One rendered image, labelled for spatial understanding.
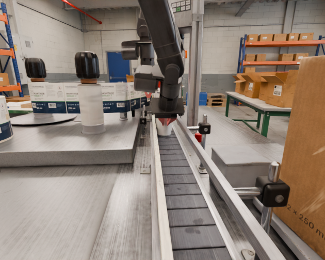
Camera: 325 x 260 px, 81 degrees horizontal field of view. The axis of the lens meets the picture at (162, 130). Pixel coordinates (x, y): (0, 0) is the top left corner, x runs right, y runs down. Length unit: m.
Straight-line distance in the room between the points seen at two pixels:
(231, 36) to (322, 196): 8.43
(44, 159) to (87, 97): 0.25
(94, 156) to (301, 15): 9.28
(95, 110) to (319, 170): 0.66
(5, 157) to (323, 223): 0.75
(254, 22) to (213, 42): 1.60
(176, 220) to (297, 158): 0.21
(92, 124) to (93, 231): 0.45
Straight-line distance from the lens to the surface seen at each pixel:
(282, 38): 8.40
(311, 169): 0.35
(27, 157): 0.70
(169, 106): 0.57
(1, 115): 0.83
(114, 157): 0.61
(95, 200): 0.47
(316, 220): 0.37
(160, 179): 0.35
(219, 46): 8.56
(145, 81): 0.52
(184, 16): 0.91
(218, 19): 8.72
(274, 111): 2.26
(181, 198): 0.37
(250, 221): 0.21
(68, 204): 0.48
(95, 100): 0.75
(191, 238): 0.30
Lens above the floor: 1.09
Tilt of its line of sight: 16 degrees down
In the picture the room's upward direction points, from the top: straight up
